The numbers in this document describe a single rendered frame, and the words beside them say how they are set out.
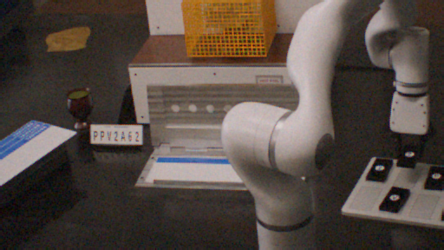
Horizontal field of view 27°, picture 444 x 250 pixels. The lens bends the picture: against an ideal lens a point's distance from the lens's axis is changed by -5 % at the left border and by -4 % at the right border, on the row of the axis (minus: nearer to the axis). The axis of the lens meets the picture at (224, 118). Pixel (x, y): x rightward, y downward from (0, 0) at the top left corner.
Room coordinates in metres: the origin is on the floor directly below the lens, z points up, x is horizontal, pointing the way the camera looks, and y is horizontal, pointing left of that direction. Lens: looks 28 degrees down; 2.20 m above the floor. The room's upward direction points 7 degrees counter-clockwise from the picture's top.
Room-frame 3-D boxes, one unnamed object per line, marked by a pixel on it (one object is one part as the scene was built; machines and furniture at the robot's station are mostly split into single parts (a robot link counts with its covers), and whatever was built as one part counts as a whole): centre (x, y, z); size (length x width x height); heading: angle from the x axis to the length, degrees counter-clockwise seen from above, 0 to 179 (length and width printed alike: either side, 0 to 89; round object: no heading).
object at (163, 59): (2.60, -0.15, 1.09); 0.75 x 0.40 x 0.38; 75
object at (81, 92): (2.55, 0.43, 0.96); 0.09 x 0.09 x 0.11
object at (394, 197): (1.92, -0.40, 0.92); 0.10 x 0.05 x 0.01; 148
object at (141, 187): (2.16, 0.01, 0.92); 0.44 x 0.21 x 0.04; 75
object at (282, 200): (1.64, -0.08, 1.24); 0.19 x 0.12 x 0.24; 50
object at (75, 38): (3.27, 0.55, 0.91); 0.22 x 0.18 x 0.02; 3
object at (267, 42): (2.55, -0.05, 1.19); 0.23 x 0.20 x 0.17; 75
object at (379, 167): (2.07, -0.39, 0.92); 0.10 x 0.05 x 0.01; 153
